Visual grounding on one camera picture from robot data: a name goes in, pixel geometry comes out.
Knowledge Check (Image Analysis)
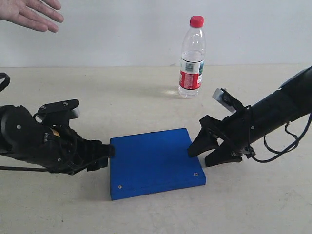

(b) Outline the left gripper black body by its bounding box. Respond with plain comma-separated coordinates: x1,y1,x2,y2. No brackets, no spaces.
48,126,100,175

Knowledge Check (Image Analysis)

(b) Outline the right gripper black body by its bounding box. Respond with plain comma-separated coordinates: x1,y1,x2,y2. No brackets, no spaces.
199,107,255,158

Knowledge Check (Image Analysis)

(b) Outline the blue folder binder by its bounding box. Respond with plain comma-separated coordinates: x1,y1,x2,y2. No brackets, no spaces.
110,128,206,200

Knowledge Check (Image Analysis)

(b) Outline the clear water bottle red cap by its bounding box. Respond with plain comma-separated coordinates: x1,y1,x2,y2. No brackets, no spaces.
178,15,206,98

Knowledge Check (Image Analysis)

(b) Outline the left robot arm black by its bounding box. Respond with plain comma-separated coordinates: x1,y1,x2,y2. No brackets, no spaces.
0,105,115,175

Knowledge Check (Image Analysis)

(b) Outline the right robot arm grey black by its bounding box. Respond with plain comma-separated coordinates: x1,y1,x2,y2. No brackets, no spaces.
187,67,312,167

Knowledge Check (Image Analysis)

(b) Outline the person's bare hand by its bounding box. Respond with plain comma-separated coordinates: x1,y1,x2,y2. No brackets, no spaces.
0,0,64,33

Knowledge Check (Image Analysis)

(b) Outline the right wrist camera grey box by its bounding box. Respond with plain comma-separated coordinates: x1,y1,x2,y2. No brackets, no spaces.
212,88,244,114

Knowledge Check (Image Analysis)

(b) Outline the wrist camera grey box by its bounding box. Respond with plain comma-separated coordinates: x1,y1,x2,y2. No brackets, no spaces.
212,88,244,114
33,99,80,127

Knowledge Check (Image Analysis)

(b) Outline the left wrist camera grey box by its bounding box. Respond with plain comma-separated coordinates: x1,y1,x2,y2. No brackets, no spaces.
33,99,80,127

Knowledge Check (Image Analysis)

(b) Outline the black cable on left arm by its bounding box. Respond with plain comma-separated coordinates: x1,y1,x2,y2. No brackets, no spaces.
0,72,49,171

